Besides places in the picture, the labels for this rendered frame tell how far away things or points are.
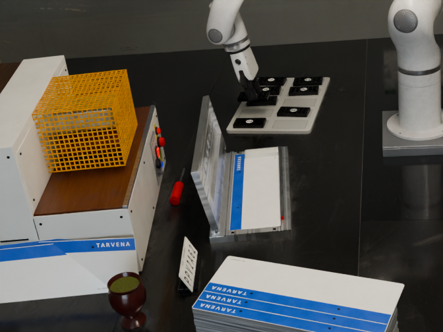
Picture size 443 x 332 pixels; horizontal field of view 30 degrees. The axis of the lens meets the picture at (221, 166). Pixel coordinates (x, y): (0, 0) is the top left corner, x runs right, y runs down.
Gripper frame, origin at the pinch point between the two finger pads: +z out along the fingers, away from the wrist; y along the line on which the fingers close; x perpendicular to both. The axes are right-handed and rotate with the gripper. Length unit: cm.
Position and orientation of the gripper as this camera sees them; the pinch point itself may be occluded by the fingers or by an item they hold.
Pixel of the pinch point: (253, 91)
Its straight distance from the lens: 266.7
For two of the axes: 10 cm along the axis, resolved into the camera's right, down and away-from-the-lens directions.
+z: 3.3, 8.5, 4.2
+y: 2.4, -5.0, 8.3
